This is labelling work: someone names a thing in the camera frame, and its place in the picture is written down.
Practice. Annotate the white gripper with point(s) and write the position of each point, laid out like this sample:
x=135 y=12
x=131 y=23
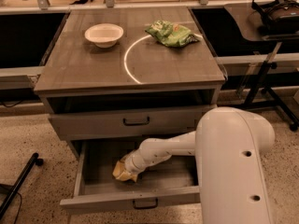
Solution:
x=133 y=164

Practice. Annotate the yellow sponge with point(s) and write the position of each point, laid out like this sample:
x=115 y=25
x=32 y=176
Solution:
x=119 y=166

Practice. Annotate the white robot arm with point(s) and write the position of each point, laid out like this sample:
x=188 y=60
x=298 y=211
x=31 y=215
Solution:
x=226 y=144

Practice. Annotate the open grey lower drawer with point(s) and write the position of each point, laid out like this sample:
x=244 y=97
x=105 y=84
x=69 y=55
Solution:
x=171 y=182

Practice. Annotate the closed grey upper drawer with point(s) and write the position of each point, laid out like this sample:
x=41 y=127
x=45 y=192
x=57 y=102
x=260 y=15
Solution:
x=123 y=123

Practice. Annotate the grey drawer cabinet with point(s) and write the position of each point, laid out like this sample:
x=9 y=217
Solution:
x=136 y=73

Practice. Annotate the black floor stand leg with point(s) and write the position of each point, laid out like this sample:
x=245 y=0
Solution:
x=11 y=191

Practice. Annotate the white bowl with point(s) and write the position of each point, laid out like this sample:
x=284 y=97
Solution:
x=104 y=35

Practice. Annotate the green chip bag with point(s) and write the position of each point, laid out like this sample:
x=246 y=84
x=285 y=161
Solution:
x=171 y=34

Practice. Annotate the black side table stand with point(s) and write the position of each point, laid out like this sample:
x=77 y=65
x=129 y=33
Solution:
x=245 y=39

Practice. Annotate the black headset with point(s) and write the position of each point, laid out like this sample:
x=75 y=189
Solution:
x=279 y=16

